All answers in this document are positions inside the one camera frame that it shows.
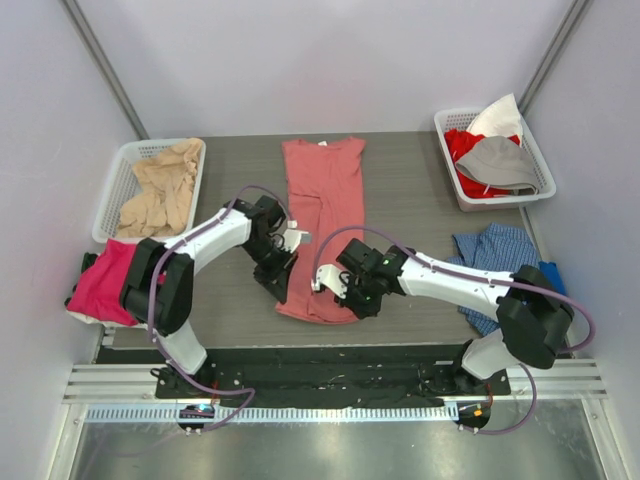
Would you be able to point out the aluminium frame rail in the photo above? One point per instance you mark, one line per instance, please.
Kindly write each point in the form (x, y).
(130, 383)

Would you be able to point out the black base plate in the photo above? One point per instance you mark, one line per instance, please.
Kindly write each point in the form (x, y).
(338, 377)

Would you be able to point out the white slotted cable duct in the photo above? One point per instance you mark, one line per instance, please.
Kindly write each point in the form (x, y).
(169, 413)

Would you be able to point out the beige t shirt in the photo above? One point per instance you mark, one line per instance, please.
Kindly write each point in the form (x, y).
(167, 182)

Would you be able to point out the white plastic basket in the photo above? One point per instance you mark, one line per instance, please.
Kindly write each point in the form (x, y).
(122, 186)
(460, 118)

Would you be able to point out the magenta t shirt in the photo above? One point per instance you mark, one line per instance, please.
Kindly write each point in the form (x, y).
(99, 288)

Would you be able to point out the salmon pink t shirt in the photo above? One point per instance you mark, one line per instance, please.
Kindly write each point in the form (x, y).
(325, 193)

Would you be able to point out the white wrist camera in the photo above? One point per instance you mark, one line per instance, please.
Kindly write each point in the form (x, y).
(293, 237)
(330, 277)

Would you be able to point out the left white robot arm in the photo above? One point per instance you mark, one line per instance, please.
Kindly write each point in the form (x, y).
(158, 288)

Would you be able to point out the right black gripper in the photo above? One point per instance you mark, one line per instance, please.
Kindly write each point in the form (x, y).
(358, 291)

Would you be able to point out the bright blue garment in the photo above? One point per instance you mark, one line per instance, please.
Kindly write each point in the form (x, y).
(552, 273)

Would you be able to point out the left white plastic basket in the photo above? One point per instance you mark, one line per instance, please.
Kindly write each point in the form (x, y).
(122, 186)

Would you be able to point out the left corner aluminium post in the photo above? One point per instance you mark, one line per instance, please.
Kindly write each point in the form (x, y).
(100, 59)

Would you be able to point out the right white plastic basket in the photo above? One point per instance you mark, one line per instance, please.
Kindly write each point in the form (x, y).
(460, 118)

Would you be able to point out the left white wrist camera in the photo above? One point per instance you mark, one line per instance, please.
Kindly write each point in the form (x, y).
(293, 237)

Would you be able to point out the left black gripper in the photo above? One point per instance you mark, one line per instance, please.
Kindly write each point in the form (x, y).
(275, 267)

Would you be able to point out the corner aluminium post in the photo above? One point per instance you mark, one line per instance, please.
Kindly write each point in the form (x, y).
(567, 28)
(100, 59)

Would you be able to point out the right corner aluminium post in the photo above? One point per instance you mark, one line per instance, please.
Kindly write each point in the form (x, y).
(567, 28)

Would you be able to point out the blue checkered shirt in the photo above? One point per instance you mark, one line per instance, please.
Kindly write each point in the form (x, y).
(497, 248)

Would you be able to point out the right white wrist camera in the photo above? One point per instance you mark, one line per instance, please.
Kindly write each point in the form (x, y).
(330, 277)

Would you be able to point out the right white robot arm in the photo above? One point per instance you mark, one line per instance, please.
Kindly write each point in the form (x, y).
(531, 325)

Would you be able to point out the cream white garment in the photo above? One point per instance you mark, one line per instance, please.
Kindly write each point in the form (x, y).
(84, 318)

